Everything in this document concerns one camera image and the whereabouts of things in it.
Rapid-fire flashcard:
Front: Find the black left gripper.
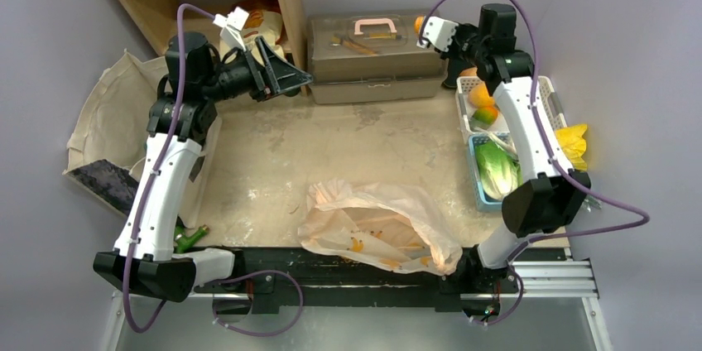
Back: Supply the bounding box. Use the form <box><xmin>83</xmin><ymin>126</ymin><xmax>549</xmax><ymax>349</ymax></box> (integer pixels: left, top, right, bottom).
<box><xmin>200</xmin><ymin>36</ymin><xmax>311</xmax><ymax>103</ymax></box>

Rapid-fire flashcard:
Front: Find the orange fruit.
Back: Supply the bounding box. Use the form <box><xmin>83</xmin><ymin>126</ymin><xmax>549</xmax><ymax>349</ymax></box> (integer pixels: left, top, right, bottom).
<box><xmin>468</xmin><ymin>82</ymin><xmax>496</xmax><ymax>108</ymax></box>

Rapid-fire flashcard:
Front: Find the orange corn cob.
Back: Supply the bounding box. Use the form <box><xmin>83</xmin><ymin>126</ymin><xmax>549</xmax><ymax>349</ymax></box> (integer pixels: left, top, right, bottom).
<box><xmin>414</xmin><ymin>16</ymin><xmax>425</xmax><ymax>35</ymax></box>

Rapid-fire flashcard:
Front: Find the green onion bundle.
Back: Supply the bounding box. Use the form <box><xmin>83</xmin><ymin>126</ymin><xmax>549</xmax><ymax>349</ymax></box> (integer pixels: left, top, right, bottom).
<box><xmin>470</xmin><ymin>125</ymin><xmax>519</xmax><ymax>162</ymax></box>

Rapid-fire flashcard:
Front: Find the yellow leaf napa cabbage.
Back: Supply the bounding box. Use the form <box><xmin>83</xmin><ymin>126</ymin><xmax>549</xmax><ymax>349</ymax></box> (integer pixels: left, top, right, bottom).
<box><xmin>555</xmin><ymin>123</ymin><xmax>588</xmax><ymax>171</ymax></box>

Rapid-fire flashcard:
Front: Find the beige canvas tote bag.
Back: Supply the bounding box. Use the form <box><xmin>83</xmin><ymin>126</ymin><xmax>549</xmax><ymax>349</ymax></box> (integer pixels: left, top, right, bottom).
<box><xmin>63</xmin><ymin>49</ymin><xmax>224</xmax><ymax>229</ymax></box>

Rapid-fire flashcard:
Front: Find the translucent banana print plastic bag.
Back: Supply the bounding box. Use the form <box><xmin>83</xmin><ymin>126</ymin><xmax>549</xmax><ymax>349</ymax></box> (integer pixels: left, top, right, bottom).
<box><xmin>297</xmin><ymin>179</ymin><xmax>463</xmax><ymax>276</ymax></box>

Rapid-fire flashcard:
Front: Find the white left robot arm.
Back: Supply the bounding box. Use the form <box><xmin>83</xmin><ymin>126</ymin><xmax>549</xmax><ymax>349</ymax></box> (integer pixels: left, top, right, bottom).
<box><xmin>93</xmin><ymin>31</ymin><xmax>313</xmax><ymax>302</ymax></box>

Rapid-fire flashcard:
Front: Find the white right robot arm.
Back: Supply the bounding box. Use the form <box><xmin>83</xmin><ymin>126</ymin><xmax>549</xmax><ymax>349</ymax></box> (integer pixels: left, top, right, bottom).
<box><xmin>421</xmin><ymin>3</ymin><xmax>591</xmax><ymax>291</ymax></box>

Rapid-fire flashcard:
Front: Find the black tray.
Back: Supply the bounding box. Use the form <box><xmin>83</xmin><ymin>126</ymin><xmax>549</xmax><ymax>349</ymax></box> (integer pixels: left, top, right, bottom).
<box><xmin>442</xmin><ymin>59</ymin><xmax>474</xmax><ymax>89</ymax></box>

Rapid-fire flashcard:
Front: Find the bread loaf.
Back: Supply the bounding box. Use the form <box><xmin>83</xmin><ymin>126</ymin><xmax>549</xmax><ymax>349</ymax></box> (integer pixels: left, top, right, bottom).
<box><xmin>459</xmin><ymin>67</ymin><xmax>477</xmax><ymax>77</ymax></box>

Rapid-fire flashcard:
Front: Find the white plastic basket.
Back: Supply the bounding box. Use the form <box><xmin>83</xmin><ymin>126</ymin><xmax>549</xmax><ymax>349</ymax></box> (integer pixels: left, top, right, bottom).
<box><xmin>454</xmin><ymin>76</ymin><xmax>567</xmax><ymax>144</ymax></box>

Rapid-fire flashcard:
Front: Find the bread paper bag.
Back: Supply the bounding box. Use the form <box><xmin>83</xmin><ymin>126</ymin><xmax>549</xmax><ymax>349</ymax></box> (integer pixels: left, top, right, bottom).
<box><xmin>216</xmin><ymin>0</ymin><xmax>287</xmax><ymax>65</ymax></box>

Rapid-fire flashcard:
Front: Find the red green mango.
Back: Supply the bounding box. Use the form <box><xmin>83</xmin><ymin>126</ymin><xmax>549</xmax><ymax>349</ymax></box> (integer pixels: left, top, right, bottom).
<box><xmin>469</xmin><ymin>106</ymin><xmax>499</xmax><ymax>130</ymax></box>

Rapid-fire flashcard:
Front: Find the grey plastic toolbox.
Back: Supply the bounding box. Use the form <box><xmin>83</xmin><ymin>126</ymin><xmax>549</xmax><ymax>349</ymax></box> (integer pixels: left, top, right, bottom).
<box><xmin>307</xmin><ymin>9</ymin><xmax>446</xmax><ymax>104</ymax></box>

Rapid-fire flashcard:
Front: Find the blue plastic basket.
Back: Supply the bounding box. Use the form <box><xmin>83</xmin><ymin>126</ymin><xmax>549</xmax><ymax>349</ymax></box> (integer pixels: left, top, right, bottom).
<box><xmin>467</xmin><ymin>133</ymin><xmax>507</xmax><ymax>212</ymax></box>

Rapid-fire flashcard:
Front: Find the small green vegetable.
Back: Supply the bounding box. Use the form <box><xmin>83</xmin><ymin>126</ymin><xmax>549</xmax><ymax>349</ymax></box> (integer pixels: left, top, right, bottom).
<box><xmin>174</xmin><ymin>225</ymin><xmax>209</xmax><ymax>254</ymax></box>

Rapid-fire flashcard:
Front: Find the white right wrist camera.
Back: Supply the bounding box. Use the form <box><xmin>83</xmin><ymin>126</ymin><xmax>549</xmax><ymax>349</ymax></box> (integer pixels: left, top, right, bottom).
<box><xmin>416</xmin><ymin>16</ymin><xmax>459</xmax><ymax>52</ymax></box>

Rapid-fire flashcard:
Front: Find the black mounting rail base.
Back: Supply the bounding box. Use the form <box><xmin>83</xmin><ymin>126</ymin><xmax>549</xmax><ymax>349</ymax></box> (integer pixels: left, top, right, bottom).
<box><xmin>194</xmin><ymin>247</ymin><xmax>517</xmax><ymax>314</ymax></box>

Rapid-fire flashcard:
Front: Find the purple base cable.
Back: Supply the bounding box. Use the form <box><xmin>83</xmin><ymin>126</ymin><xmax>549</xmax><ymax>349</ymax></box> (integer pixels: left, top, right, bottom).
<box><xmin>211</xmin><ymin>268</ymin><xmax>305</xmax><ymax>338</ymax></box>

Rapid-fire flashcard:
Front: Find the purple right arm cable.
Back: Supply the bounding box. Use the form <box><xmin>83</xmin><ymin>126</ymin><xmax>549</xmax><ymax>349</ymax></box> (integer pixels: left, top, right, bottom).
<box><xmin>417</xmin><ymin>0</ymin><xmax>651</xmax><ymax>262</ymax></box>

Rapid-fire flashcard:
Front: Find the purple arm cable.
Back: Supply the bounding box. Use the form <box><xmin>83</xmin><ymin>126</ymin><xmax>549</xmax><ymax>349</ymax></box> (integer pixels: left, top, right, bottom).
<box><xmin>417</xmin><ymin>0</ymin><xmax>651</xmax><ymax>262</ymax></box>
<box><xmin>121</xmin><ymin>3</ymin><xmax>220</xmax><ymax>334</ymax></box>

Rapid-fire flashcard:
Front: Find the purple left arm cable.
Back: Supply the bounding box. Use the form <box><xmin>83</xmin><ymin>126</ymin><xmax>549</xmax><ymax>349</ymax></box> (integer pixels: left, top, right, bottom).
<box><xmin>121</xmin><ymin>3</ymin><xmax>220</xmax><ymax>334</ymax></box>

